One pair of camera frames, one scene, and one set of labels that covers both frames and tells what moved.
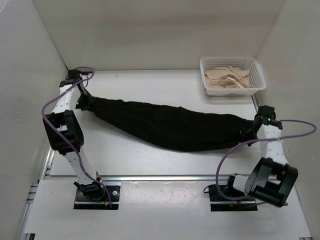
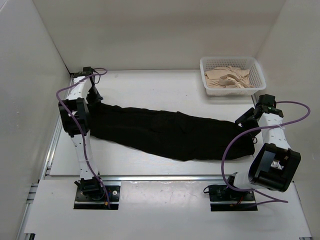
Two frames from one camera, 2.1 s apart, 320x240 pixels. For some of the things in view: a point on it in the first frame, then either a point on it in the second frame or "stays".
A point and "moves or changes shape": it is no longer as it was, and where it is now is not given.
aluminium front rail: (162, 178) stays
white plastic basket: (232, 76) stays
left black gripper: (86, 105) → (97, 100)
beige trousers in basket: (228, 77) stays
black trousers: (169, 126) moves or changes shape
